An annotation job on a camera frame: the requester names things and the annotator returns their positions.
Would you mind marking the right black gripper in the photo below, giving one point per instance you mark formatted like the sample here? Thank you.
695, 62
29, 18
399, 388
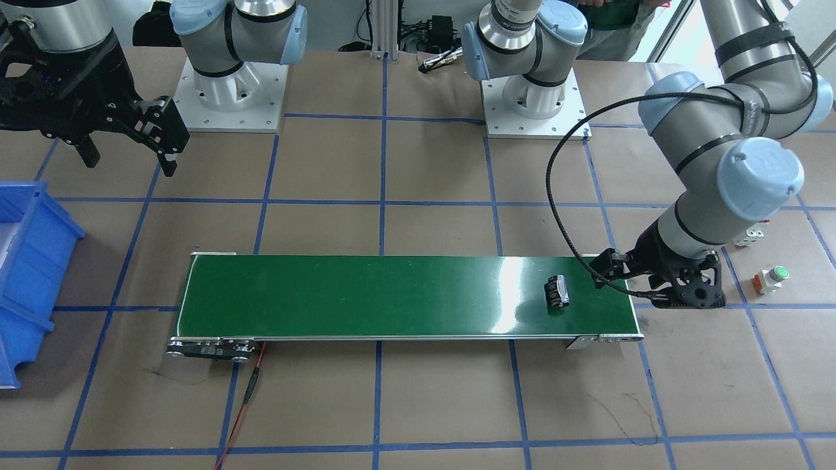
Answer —
98, 83

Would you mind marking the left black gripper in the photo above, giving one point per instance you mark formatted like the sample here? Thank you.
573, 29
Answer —
653, 251

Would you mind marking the black cylindrical capacitor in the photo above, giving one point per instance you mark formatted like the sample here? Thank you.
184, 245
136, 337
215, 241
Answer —
556, 291

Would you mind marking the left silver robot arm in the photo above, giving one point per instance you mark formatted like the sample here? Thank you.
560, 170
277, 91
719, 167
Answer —
723, 141

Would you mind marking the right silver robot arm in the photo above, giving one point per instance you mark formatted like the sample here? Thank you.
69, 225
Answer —
217, 36

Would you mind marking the green push button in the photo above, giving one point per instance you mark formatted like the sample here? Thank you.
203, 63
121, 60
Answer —
769, 281

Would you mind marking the white red circuit breaker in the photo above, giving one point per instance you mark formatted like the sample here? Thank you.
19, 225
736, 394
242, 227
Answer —
753, 234

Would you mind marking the blue plastic bin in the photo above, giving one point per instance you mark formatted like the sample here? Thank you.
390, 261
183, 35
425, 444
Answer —
38, 237

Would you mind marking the green conveyor belt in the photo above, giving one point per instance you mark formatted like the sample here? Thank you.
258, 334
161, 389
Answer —
233, 302

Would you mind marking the seated person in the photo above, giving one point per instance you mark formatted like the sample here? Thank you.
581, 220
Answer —
615, 28

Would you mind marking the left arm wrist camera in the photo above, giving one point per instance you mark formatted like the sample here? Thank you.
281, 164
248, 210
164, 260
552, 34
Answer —
610, 264

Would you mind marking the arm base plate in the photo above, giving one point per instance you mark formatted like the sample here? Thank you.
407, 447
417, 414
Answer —
249, 100
517, 109

